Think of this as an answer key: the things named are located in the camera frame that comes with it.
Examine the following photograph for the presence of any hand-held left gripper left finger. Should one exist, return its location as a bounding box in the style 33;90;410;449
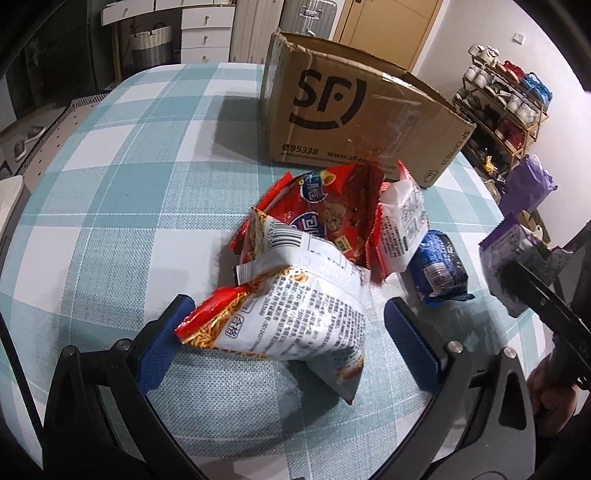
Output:
41;294;208;480

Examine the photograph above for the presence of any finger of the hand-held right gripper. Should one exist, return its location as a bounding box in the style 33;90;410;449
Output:
501;260;586;339
549;220;591;260

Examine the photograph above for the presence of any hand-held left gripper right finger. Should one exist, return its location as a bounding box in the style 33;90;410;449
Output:
369;298;539;480

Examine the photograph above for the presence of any purple snack packet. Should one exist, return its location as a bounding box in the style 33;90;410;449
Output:
478;212;570;317

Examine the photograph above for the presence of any small blue snack packet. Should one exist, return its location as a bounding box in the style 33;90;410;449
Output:
407;230;476;305

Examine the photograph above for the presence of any red and white snack packet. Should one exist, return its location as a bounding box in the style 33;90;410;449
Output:
373;161;431;283

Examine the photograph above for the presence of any white red noodle snack packet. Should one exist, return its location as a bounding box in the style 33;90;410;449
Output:
174;207;373;405

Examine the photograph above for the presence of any large red snack packet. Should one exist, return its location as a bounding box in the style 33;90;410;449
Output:
231;163;387;278

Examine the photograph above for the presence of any brown cardboard box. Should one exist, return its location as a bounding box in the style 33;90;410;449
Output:
259;30;476;189

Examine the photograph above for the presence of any person's right forearm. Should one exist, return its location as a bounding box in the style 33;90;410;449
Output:
536;406;591;464

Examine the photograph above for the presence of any person's right hand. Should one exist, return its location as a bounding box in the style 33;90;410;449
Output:
525;357;581;435

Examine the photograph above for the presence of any brown printed carton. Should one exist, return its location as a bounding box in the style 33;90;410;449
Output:
517;210;553;245

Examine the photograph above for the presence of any purple bag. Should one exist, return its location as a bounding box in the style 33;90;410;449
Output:
499;154;559;216

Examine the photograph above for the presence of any scattered pile of shoes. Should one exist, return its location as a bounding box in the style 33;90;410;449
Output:
463;138;509;195

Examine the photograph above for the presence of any shoe rack with shoes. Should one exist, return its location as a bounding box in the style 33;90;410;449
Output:
455;44;553;154

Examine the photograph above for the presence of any white side cabinet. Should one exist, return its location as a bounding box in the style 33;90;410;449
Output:
0;174;25;243

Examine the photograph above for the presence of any beige dotted floor mat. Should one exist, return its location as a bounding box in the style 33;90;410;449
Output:
0;91;112;185

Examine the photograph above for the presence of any dark slippers pair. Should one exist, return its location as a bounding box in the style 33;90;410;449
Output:
11;124;47;162

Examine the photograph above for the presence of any tan wooden door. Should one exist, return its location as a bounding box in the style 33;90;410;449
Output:
332;0;445;75

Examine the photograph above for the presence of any woven laundry basket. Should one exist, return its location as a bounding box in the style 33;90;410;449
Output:
128;25;174;68

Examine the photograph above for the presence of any dark grey refrigerator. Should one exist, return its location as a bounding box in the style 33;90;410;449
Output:
28;0;114;100

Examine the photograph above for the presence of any white dressing table with drawers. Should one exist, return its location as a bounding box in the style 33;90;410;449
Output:
102;0;232;64

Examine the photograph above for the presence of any silver suitcase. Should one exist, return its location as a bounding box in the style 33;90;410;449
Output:
279;0;345;38

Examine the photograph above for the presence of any cream suitcase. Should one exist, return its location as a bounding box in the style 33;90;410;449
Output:
229;0;283;64

